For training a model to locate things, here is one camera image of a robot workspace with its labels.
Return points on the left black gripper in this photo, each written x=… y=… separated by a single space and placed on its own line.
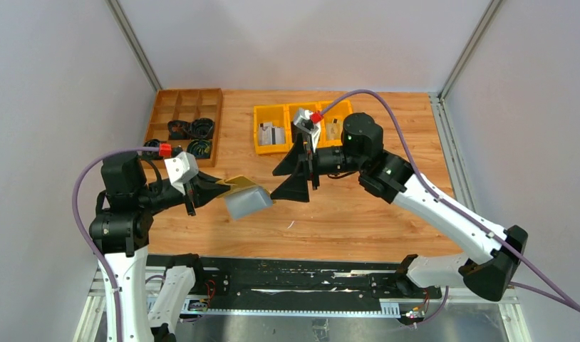
x=202 y=189

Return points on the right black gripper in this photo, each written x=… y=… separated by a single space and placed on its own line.
x=301 y=163

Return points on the yellow leather card holder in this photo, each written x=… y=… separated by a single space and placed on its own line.
x=244 y=196

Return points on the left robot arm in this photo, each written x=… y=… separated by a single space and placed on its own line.
x=119 y=236

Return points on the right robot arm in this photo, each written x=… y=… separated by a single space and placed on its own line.
x=489 y=256

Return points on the silver cards in bin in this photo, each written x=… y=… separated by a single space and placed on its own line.
x=270 y=134

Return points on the tan cards in bin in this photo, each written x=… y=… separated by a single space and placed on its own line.
x=333 y=128

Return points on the left yellow bin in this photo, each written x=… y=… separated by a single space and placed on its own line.
x=279 y=116

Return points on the yellow bin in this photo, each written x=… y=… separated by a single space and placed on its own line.
x=343 y=109
x=294 y=131
x=279 y=116

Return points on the right yellow bin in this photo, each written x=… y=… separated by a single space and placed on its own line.
x=343 y=109

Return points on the middle yellow bin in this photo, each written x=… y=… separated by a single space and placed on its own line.
x=294 y=131

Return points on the wooden compartment tray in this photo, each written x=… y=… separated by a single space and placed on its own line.
x=189 y=120

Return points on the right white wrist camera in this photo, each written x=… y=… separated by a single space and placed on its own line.
x=309 y=122

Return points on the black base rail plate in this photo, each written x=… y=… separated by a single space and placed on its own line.
x=289 y=285

